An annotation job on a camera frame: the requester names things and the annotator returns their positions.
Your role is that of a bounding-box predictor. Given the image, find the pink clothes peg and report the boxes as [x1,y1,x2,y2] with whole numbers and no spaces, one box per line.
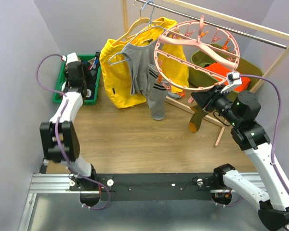
[188,97,195,103]

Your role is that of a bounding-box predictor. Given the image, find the black patterned sock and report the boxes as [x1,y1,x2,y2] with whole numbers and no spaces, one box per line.
[83,51,100,100]

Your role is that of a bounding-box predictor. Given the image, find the wooden clothes hanger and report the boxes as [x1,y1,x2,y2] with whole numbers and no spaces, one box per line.
[112,0,164,46]

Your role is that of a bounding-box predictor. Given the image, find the olive green plastic bin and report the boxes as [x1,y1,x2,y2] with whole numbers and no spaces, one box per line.
[188,51,263,100]

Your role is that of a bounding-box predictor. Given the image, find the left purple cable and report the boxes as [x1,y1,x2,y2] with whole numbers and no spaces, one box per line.
[36,54,111,210]

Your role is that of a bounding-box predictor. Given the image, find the olive striped sock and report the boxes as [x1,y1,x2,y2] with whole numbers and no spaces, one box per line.
[188,104,208,133]

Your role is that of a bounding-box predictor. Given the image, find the grey striped sock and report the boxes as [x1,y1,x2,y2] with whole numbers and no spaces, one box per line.
[147,64,168,120]

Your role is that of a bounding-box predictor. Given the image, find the grey tank top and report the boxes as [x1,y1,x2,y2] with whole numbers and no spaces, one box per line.
[121,41,181,100]

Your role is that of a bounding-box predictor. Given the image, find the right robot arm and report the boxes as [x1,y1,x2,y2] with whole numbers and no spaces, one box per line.
[191,85,289,231]

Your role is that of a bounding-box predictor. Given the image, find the metal hanging rail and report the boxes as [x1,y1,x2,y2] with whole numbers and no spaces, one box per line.
[136,0,288,50]

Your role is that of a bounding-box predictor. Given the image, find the wooden clothes rack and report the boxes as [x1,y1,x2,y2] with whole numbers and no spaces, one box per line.
[121,0,289,147]

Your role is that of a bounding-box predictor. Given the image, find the green plastic tray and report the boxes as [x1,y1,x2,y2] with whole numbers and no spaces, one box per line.
[52,54,101,105]

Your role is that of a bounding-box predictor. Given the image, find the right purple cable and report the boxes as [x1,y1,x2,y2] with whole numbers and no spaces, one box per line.
[240,74,289,210]

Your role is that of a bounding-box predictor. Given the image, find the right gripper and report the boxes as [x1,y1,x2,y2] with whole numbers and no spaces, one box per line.
[191,84,240,126]

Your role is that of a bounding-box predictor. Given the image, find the yellow shorts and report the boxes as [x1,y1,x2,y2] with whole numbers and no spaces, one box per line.
[100,17,177,109]

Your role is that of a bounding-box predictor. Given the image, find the purple cable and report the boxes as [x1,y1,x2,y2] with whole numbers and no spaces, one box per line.
[36,54,111,210]
[240,74,289,210]

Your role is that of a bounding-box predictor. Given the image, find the pink round clip hanger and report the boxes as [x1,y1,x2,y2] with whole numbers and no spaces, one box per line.
[154,16,240,94]

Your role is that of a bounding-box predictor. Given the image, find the orange cloth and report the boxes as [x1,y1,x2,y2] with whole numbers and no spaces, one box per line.
[204,63,251,92]

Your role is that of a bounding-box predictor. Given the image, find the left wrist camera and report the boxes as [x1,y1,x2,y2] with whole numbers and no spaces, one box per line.
[66,52,80,65]

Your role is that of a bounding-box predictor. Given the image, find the blue wire hanger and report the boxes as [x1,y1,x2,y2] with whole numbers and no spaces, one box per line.
[108,0,169,65]

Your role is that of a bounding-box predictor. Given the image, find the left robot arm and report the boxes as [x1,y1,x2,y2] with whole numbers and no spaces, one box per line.
[39,58,98,191]

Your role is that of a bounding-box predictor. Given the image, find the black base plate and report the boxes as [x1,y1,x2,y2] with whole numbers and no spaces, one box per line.
[69,173,223,201]

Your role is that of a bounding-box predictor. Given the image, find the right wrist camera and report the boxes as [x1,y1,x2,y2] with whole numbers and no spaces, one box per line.
[221,71,242,93]

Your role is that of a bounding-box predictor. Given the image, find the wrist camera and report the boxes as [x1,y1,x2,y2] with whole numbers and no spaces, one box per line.
[221,71,242,93]
[66,52,80,65]

